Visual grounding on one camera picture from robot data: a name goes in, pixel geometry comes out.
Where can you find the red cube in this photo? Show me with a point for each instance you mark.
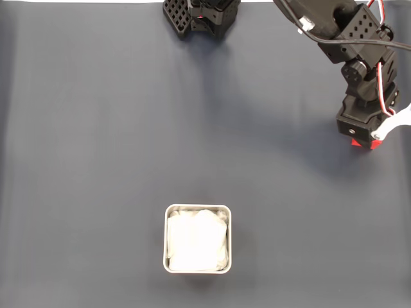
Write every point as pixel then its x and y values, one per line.
pixel 375 145

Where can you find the square metal box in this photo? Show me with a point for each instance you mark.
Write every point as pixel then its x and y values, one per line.
pixel 164 239

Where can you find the white cloth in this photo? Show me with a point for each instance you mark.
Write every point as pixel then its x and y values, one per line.
pixel 197 240

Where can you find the dark grey table mat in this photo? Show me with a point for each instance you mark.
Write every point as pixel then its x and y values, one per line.
pixel 96 128

